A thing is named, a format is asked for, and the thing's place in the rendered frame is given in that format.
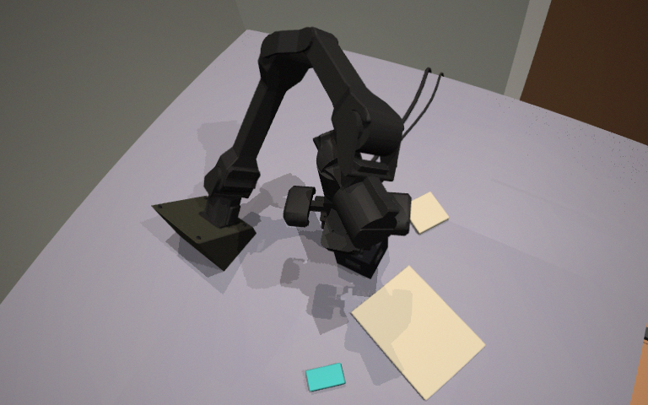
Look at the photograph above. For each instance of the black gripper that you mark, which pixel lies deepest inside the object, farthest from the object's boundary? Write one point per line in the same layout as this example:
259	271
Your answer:
299	203

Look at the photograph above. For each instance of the beige flat rectangular panel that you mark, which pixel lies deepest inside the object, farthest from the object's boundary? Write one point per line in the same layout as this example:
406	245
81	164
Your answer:
422	336

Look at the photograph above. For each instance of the turquoise rectangular block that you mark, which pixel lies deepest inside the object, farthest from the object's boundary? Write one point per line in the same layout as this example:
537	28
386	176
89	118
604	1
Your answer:
325	377

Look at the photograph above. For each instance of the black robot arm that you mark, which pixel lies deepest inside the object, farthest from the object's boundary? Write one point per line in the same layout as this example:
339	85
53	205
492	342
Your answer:
363	123

